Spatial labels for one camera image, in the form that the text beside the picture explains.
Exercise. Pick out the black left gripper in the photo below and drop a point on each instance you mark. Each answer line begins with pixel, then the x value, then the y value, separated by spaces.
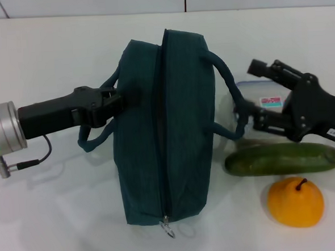
pixel 58 113

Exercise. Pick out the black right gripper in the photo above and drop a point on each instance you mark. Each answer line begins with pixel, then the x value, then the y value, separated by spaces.
pixel 311 108

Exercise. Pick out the dark teal fabric bag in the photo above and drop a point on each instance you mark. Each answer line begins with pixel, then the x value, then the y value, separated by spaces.
pixel 146 146

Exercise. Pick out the clear plastic container blue lid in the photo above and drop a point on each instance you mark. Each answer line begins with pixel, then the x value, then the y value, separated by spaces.
pixel 267 91

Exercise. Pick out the orange pear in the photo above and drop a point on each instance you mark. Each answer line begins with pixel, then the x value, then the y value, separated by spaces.
pixel 294 203

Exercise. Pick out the green cucumber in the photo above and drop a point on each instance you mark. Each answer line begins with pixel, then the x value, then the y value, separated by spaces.
pixel 280 159

